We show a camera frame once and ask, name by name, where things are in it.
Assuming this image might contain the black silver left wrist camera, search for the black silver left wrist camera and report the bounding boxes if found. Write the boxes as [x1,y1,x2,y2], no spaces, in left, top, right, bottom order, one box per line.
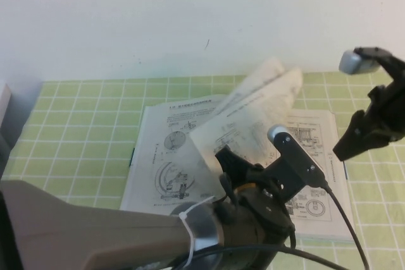
[262,123,329,203]

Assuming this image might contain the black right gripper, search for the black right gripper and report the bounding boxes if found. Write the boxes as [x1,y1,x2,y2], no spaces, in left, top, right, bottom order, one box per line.
[332,83,405,162]

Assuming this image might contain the black camera cable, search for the black camera cable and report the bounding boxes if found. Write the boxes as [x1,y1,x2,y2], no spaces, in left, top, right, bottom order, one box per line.
[321,183,371,270]

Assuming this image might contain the green checkered tablecloth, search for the green checkered tablecloth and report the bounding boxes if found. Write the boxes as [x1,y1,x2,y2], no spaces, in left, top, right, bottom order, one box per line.
[0,72,405,270]

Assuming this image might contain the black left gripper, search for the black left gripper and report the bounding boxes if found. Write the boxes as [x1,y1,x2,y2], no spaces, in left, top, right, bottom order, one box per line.
[214,144,296,243]

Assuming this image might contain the white zip tie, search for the white zip tie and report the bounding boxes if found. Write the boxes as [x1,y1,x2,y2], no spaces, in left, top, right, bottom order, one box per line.
[178,196,216,267]

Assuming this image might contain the technical book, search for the technical book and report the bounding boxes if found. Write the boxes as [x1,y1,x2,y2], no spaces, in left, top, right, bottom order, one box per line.
[120,56,356,245]

